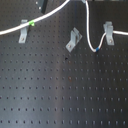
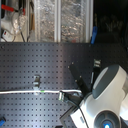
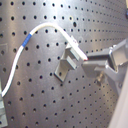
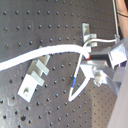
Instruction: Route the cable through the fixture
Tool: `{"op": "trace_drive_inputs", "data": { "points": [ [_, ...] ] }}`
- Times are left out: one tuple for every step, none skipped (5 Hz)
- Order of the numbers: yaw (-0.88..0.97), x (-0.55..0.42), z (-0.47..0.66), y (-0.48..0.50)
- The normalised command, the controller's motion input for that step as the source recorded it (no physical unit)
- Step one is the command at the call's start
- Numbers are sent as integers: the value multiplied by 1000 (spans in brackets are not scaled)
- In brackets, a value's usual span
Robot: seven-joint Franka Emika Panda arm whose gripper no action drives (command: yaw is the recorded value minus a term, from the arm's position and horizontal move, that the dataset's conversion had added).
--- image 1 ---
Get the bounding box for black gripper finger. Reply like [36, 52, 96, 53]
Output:
[37, 0, 48, 13]

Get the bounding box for right grey cable clip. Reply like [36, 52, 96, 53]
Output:
[103, 21, 114, 45]

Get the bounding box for white cable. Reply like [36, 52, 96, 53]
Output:
[0, 0, 128, 53]

